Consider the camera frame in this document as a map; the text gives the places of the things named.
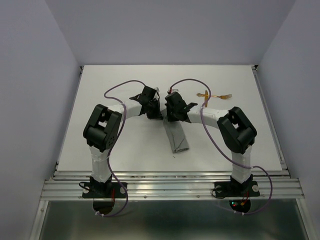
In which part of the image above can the grey cloth napkin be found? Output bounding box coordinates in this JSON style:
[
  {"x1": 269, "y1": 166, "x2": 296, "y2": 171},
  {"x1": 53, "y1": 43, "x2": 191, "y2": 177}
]
[{"x1": 161, "y1": 109, "x2": 190, "y2": 154}]

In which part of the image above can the gold knife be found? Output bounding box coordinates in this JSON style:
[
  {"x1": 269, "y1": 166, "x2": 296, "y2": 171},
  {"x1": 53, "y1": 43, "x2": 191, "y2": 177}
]
[{"x1": 203, "y1": 90, "x2": 209, "y2": 108}]

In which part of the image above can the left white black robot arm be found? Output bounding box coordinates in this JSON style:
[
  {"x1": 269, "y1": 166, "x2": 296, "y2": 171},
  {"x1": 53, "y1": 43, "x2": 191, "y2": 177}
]
[{"x1": 79, "y1": 86, "x2": 163, "y2": 197}]

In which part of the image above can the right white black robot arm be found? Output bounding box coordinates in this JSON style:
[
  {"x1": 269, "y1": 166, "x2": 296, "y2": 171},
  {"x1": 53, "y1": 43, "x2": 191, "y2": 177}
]
[{"x1": 165, "y1": 91, "x2": 257, "y2": 195}]

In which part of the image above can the gold fork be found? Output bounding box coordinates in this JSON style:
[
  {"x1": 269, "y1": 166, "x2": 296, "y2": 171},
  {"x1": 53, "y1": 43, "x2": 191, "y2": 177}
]
[{"x1": 196, "y1": 93, "x2": 233, "y2": 100}]

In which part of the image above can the aluminium front rail frame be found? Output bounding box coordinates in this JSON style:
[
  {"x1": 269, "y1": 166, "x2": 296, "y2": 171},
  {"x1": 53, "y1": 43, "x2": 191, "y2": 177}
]
[{"x1": 30, "y1": 164, "x2": 317, "y2": 240}]

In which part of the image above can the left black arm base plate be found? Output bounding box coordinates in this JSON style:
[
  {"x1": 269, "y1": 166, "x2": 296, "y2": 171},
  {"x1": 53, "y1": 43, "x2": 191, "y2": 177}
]
[{"x1": 78, "y1": 181, "x2": 127, "y2": 199}]

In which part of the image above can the aluminium right side rail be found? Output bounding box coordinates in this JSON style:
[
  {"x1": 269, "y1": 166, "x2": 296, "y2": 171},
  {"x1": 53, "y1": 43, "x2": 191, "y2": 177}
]
[{"x1": 251, "y1": 65, "x2": 291, "y2": 177}]

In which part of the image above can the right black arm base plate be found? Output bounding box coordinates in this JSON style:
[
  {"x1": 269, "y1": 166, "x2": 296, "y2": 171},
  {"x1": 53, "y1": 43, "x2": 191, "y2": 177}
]
[{"x1": 211, "y1": 181, "x2": 261, "y2": 199}]

